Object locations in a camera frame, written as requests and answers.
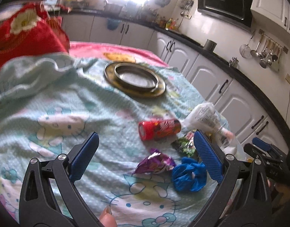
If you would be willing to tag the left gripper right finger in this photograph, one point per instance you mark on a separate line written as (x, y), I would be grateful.
(242, 196)

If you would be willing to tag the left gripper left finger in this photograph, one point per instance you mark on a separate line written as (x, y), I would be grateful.
(37, 204)

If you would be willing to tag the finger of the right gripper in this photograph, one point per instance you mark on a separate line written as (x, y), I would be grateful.
(261, 144)

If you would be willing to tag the blue glove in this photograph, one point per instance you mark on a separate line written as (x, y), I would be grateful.
(189, 176)

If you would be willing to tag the green pea snack packet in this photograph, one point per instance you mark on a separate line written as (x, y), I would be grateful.
(185, 145)

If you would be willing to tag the white plastic bag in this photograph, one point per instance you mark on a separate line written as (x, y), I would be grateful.
(204, 117)

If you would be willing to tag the purple snack wrapper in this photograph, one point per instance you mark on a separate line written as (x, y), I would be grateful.
(156, 163)

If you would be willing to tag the red candy tube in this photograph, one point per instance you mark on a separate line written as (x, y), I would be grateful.
(158, 128)

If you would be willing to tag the person's right hand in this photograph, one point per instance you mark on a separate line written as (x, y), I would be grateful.
(282, 189)

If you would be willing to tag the person's left hand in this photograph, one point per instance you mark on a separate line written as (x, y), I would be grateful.
(107, 219)

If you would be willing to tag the small steel teapot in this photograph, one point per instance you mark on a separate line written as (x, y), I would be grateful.
(233, 63)

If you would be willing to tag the hanging steel ladle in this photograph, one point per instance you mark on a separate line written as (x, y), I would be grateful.
(254, 52)

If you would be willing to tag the hello kitty blanket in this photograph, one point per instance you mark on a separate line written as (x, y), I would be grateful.
(50, 103)

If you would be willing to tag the dark metal cup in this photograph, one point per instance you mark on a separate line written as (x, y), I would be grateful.
(209, 45)

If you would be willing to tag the metal bowl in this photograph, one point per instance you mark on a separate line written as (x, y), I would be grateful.
(136, 77)

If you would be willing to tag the metal plate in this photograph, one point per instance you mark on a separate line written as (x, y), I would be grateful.
(111, 79)

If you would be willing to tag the black range hood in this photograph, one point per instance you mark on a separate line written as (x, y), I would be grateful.
(236, 12)

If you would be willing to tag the black countertop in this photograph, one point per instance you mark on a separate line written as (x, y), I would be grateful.
(214, 58)

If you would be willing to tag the red embroidered cushion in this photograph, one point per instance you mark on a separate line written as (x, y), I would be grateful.
(31, 32)

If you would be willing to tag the blue hanging bin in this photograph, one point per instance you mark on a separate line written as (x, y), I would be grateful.
(112, 24)

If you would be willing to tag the steel stock pot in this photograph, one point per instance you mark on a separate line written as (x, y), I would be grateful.
(114, 9)

